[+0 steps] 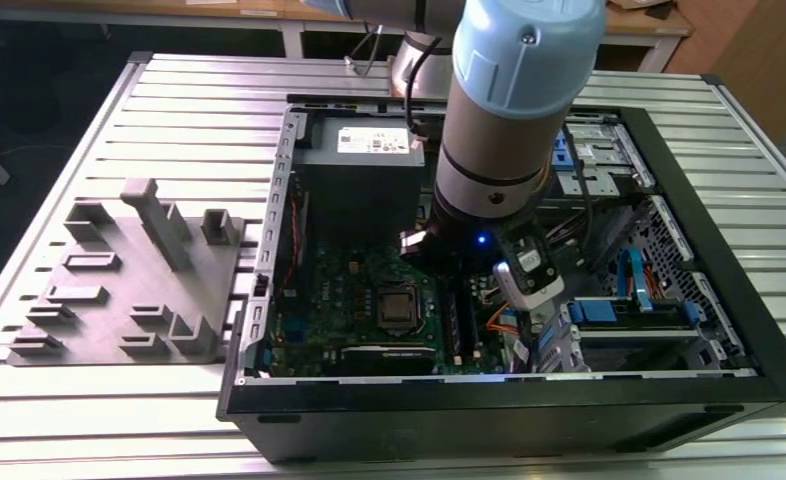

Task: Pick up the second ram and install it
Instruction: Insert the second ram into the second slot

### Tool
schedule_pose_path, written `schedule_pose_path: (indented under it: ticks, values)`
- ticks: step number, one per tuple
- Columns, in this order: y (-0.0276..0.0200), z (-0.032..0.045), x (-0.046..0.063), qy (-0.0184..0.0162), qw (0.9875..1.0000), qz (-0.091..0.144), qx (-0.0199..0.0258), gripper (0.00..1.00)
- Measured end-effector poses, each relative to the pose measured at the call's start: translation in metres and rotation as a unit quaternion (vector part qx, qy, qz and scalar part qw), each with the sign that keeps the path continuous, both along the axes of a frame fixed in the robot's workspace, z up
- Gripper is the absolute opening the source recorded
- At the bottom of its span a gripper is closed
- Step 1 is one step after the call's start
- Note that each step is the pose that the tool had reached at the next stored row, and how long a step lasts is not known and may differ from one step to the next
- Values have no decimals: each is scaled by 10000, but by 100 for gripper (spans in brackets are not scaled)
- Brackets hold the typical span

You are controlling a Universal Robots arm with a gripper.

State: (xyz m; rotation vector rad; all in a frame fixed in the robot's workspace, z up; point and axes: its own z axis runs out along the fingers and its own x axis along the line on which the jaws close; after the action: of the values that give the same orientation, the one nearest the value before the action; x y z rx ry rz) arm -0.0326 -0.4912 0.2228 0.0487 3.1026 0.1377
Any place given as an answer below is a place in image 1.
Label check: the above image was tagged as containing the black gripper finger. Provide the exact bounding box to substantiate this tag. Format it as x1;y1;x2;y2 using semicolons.
396;228;430;259

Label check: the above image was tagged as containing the black RAM slot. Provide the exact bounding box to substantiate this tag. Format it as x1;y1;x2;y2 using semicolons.
433;277;448;365

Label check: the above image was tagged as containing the silver CPU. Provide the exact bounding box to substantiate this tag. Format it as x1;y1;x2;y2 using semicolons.
378;292;421;322

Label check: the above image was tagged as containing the grey Dell power supply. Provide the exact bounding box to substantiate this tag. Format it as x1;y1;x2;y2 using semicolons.
294;117;428;251

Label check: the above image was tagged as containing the green motherboard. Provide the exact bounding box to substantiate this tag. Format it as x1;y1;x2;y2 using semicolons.
257;244;510;377

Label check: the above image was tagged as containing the CPU socket with metal cover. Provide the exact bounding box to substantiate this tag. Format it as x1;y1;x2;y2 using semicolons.
369;280;428;335

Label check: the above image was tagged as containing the black graphics card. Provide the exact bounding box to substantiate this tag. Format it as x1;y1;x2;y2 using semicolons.
337;343;441;377

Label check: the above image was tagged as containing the blue plastic drive latch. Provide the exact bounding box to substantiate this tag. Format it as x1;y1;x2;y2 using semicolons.
549;134;578;179

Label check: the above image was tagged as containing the blue disk carrier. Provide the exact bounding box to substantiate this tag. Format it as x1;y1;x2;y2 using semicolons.
564;297;705;334

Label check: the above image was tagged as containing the metal disk bay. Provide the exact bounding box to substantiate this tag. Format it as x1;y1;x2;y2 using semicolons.
534;294;750;375

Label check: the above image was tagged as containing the metal optical drive bay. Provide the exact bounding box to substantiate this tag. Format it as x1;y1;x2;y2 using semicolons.
550;117;657;201

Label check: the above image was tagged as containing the black PC case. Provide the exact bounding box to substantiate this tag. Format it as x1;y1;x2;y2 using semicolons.
214;92;786;464

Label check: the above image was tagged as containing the grey parts rack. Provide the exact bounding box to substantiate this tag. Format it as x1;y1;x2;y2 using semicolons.
5;177;245;367

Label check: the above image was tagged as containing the wooden cabinet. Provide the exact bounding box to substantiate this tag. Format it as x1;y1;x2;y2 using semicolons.
664;0;786;146

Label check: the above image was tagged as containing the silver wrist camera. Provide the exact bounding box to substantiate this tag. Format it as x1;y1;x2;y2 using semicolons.
493;233;566;312

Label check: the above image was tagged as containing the orange and yellow wire bundle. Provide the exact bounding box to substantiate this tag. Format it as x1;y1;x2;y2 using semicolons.
488;302;520;344

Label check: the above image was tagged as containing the black camera cable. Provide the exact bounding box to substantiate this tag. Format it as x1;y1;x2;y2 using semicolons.
574;129;600;274

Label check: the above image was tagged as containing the blue flat data cable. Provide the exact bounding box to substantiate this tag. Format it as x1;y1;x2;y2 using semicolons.
614;247;660;315

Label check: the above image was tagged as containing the wooden desk white frame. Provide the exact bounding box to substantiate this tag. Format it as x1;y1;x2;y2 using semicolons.
594;0;697;74
0;0;393;59

